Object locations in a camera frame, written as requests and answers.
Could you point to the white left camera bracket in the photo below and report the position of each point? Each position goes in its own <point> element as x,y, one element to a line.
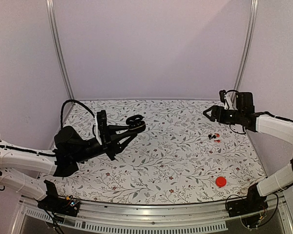
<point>95,130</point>

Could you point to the white right camera bracket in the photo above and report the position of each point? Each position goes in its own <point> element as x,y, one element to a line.
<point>227,105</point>

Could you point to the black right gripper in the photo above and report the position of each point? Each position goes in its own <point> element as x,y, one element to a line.
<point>215,108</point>

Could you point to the aluminium front rail frame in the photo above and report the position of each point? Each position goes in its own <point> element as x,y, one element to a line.
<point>198,218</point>

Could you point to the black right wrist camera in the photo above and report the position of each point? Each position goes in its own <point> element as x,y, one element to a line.
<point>222,94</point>

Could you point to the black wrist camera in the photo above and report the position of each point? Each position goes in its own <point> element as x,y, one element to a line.
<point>222,94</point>
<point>101,122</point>

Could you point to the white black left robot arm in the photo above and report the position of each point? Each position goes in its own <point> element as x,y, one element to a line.
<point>63,161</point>

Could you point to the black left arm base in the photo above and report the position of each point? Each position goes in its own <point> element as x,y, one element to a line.
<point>56,204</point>

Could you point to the black earbud red tip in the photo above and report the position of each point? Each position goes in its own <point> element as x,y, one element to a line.
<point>213,136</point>

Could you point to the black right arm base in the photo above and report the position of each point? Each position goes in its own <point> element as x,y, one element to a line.
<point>246,202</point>

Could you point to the aluminium back left post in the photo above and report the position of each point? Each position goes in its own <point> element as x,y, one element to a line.
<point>58,49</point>

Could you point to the aluminium post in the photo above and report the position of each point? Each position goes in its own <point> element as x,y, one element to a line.
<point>58,49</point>
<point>247,43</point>

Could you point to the aluminium back right post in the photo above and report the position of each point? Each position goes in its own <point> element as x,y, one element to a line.
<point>247,43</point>

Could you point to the white camera bracket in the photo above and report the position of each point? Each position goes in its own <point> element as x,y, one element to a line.
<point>95,130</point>
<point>227,105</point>

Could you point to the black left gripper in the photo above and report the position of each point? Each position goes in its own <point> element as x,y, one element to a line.
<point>108,142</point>

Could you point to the floral patterned table mat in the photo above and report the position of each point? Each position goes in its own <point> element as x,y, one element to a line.
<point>172,162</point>

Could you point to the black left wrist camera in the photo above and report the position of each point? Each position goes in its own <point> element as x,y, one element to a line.
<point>101,122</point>

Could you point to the red round bottle cap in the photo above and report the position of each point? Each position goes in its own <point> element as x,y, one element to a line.
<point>220,181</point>

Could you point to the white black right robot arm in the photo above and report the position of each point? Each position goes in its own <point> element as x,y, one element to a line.
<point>242,112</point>

